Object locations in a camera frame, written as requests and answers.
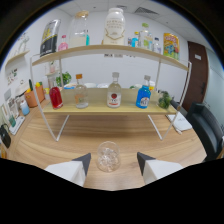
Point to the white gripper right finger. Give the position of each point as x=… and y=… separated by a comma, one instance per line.
x=156, y=169

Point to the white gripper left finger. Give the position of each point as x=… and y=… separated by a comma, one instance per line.
x=71, y=170

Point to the blue liquid bottle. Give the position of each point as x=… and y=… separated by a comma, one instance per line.
x=143, y=98

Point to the white milk bottle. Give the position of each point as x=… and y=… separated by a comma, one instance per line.
x=114, y=26

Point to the green cup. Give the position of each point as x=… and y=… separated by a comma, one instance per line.
x=12, y=120

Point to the blue and white cup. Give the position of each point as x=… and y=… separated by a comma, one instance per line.
x=24, y=108

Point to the clear glass with ice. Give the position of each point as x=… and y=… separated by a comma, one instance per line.
x=108, y=158

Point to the white cloth bag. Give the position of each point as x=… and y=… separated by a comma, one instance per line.
x=180, y=121

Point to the black sofa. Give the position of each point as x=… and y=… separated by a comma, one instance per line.
x=206, y=128

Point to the white two-tier wooden shelf rack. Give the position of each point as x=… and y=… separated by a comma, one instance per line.
x=96, y=106

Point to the glass jar of limes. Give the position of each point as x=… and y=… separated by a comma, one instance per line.
x=164, y=100

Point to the white scale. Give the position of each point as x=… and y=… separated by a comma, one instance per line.
x=17, y=126

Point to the red liquid glass bottle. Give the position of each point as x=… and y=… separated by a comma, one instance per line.
x=56, y=98

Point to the black kettle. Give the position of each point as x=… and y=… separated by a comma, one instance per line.
x=5, y=136

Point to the clear bottle with red-white label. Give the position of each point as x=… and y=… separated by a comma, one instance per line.
x=114, y=98

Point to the white and yellow tub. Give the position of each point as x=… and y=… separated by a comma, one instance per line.
x=152, y=86

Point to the green leafy plant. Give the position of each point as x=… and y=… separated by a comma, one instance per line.
x=64, y=79

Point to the brown door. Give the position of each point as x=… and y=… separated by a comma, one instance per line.
x=196, y=76

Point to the pink flower pot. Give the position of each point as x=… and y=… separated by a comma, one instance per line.
x=52, y=68

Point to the small clear bottle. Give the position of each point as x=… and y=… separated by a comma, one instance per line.
x=157, y=46

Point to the yellow snack bag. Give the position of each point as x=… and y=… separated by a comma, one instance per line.
x=171, y=46

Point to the pink liquid bottle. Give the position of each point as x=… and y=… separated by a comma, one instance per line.
x=63, y=46

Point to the small blue bottle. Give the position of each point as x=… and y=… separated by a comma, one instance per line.
x=135, y=41

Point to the black and yellow bag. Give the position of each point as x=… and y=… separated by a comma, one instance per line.
x=50, y=41

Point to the green-capped clear bottle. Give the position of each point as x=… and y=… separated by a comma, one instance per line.
x=145, y=38

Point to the small teal bottle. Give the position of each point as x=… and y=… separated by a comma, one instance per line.
x=87, y=38

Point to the white vase with flowers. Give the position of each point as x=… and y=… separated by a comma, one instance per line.
x=23, y=41

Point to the wooden wall shelf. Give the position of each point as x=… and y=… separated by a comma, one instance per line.
x=16, y=57

